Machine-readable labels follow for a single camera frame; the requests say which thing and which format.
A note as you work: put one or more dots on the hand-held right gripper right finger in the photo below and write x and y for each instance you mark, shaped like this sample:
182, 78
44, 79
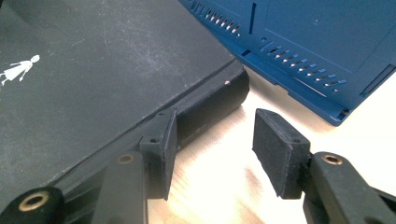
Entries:
280, 155

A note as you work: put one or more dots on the black book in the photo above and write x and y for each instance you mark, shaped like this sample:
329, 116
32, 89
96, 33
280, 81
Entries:
109, 77

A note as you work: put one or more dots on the blue plastic file rack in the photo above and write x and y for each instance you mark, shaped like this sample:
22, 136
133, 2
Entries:
311, 46

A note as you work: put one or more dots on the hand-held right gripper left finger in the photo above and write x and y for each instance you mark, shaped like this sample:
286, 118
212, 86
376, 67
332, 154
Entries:
155, 168

